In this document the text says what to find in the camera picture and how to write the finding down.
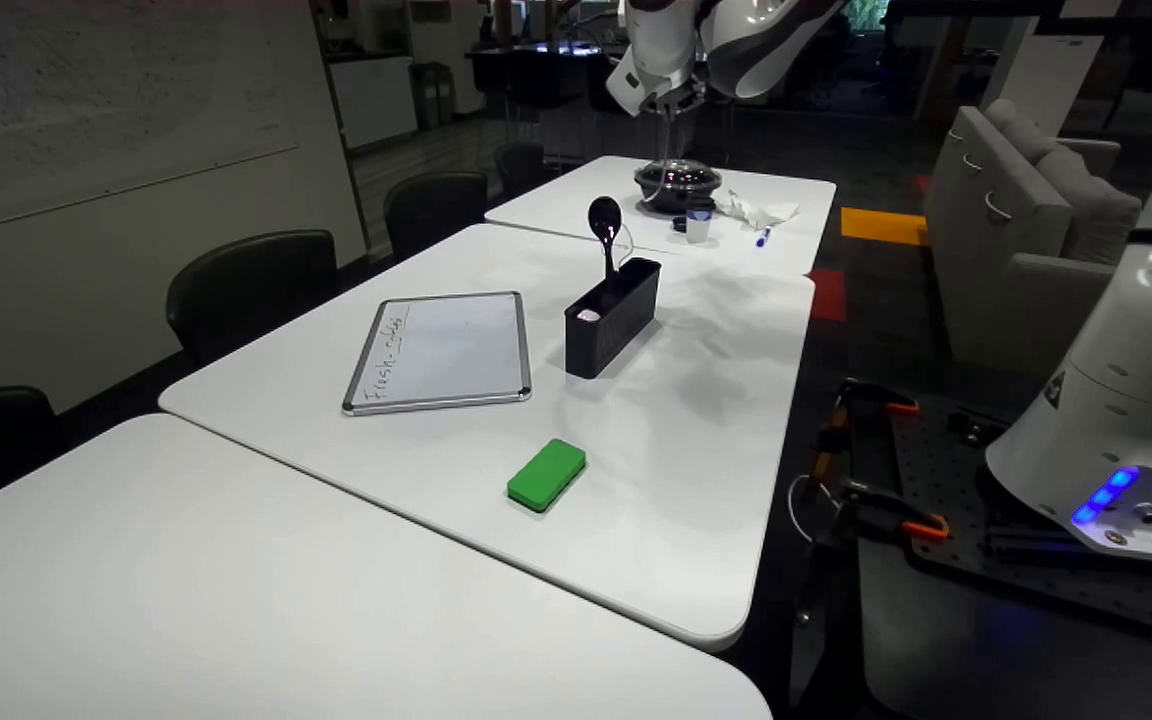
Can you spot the black cutlery holder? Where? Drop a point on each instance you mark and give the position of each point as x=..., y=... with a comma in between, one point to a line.
x=611, y=317

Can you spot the black plastic spoon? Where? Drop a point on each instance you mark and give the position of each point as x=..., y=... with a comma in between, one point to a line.
x=606, y=226

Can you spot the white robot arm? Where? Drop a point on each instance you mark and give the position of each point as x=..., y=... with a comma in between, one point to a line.
x=1082, y=451

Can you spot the green block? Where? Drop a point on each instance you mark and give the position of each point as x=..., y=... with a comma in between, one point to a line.
x=545, y=478

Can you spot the small whiteboard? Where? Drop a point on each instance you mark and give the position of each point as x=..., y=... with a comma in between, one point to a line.
x=455, y=350

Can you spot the black bowl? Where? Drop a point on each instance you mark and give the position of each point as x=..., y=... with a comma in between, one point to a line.
x=679, y=186

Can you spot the black chair far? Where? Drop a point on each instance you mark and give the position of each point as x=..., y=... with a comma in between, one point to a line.
x=428, y=211

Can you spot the orange black clamp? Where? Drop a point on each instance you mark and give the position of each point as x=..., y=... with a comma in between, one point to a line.
x=829, y=504

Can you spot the black chair near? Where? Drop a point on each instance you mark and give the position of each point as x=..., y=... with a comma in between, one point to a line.
x=249, y=285

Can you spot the white armchair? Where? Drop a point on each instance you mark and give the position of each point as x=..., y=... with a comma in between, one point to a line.
x=1020, y=237

